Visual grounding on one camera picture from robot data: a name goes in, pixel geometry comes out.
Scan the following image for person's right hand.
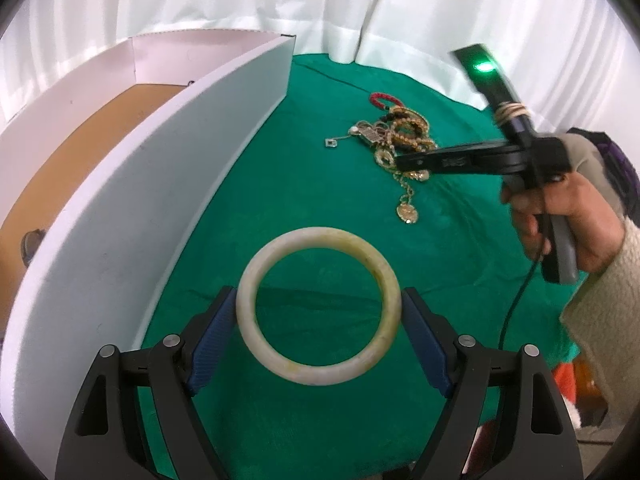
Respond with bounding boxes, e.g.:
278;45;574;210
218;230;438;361
505;170;628;273

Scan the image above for white curtain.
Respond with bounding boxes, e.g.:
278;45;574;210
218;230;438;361
0;0;640;133

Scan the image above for black cable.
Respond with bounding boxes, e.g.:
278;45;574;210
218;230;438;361
497;252;546;351

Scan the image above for white cardboard box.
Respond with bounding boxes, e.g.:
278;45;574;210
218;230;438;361
0;29;296;453

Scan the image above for silver square earrings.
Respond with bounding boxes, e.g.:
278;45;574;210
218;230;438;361
324;127;382;152

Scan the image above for pale jade bangle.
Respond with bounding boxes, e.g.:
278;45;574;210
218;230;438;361
236;226;402;387

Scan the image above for gold bead necklace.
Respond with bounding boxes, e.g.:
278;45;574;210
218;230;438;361
387;107;437;155

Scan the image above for grey purple garment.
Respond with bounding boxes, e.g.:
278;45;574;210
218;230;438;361
565;127;640;213

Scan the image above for black wristwatch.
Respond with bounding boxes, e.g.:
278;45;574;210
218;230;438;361
21;230;47;266

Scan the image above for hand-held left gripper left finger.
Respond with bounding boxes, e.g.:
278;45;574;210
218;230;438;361
55;286;237;480

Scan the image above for gold ring pendant necklace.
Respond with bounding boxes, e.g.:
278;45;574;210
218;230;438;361
374;149;401;172

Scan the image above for green cloth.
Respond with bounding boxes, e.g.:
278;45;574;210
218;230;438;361
140;52;591;480

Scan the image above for orange red packet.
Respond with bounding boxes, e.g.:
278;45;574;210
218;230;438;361
552;360;608;430

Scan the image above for gold coin pendant necklace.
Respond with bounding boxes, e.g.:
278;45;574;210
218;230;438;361
394;172;422;227

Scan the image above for red bracelet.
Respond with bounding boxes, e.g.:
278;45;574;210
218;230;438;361
369;92;402;111

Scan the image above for person's right forearm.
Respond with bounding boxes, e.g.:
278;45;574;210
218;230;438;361
560;215;640;428

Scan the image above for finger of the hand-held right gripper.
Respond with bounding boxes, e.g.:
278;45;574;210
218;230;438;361
396;142;481;176

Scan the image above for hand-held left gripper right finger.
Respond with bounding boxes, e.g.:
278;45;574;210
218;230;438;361
402;287;586;480

